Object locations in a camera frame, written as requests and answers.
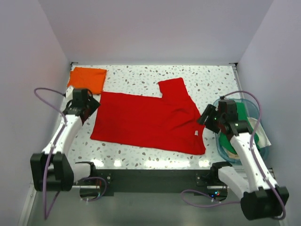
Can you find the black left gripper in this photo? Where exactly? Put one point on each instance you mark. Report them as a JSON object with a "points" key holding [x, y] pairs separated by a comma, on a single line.
{"points": [[94, 105]]}

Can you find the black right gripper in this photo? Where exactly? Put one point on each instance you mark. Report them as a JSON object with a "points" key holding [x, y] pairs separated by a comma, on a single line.
{"points": [[209, 110]]}

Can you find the red t shirt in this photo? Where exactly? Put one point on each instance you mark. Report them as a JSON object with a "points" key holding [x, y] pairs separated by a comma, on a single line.
{"points": [[168, 122]]}

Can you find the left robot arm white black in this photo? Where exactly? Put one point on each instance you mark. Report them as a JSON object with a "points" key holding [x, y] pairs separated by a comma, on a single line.
{"points": [[51, 170]]}

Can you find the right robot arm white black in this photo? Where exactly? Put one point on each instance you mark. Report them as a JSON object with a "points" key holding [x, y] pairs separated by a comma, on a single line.
{"points": [[260, 195]]}

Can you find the folded orange t shirt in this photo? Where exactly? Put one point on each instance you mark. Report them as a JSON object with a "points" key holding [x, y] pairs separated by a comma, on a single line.
{"points": [[88, 78]]}

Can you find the clear blue plastic basket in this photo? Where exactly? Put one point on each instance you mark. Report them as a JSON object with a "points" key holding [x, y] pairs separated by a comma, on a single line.
{"points": [[246, 109]]}

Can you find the beige t shirt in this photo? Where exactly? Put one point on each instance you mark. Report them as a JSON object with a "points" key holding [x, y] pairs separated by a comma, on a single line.
{"points": [[233, 156]]}

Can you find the white t shirt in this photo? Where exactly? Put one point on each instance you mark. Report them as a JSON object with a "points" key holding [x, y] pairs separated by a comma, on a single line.
{"points": [[260, 137]]}

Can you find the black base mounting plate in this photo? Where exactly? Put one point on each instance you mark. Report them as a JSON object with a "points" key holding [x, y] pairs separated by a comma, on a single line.
{"points": [[161, 181]]}

